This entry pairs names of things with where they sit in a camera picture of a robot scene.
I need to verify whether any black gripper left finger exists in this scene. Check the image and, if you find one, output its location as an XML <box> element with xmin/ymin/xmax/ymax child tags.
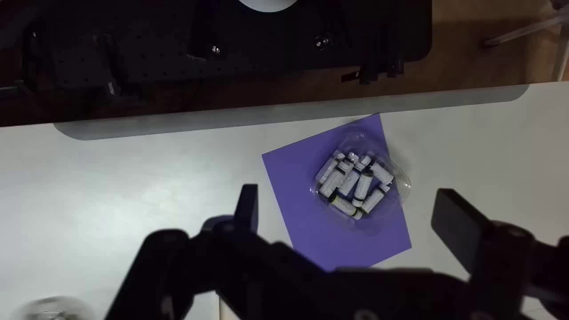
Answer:
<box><xmin>104</xmin><ymin>183</ymin><xmax>298</xmax><ymax>320</ymax></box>

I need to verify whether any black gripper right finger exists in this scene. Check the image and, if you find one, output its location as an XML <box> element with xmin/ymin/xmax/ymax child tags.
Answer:
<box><xmin>430</xmin><ymin>187</ymin><xmax>569</xmax><ymax>320</ymax></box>

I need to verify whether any clear plastic marker container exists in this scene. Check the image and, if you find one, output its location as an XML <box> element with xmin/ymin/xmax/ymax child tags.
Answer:
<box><xmin>307</xmin><ymin>130</ymin><xmax>414</xmax><ymax>224</ymax></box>

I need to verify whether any purple paper sheet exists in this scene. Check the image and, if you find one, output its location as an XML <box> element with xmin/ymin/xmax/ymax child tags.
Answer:
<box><xmin>259</xmin><ymin>112</ymin><xmax>414</xmax><ymax>274</ymax></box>

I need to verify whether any grey metal stand leg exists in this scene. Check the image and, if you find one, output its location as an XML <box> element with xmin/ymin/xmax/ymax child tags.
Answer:
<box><xmin>480</xmin><ymin>9</ymin><xmax>569</xmax><ymax>50</ymax></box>
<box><xmin>551</xmin><ymin>32</ymin><xmax>569</xmax><ymax>82</ymax></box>

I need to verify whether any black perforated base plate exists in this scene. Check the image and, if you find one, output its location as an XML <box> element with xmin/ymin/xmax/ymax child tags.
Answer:
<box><xmin>0</xmin><ymin>0</ymin><xmax>433</xmax><ymax>118</ymax></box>

